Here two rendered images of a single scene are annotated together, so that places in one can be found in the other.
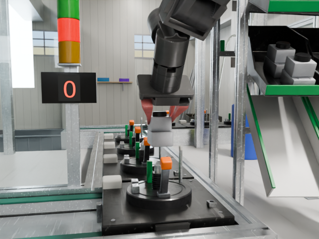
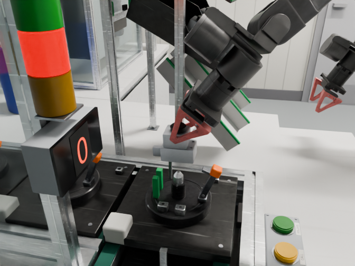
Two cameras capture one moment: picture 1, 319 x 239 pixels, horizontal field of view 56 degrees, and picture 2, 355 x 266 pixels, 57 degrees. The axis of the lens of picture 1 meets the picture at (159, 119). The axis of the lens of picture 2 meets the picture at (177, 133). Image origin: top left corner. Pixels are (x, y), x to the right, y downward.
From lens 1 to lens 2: 0.69 m
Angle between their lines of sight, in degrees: 68
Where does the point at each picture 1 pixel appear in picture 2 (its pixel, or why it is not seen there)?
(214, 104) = (115, 81)
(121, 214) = (208, 237)
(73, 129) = (65, 200)
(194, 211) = (222, 192)
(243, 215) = (229, 172)
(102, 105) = not seen: outside the picture
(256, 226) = (249, 174)
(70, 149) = (68, 229)
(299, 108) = (193, 68)
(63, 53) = (66, 98)
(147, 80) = (201, 102)
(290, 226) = not seen: hidden behind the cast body
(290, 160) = not seen: hidden behind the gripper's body
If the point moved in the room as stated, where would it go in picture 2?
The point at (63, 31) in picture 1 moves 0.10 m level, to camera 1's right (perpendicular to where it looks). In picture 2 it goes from (60, 57) to (109, 39)
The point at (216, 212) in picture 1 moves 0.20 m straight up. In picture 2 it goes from (227, 182) to (235, 103)
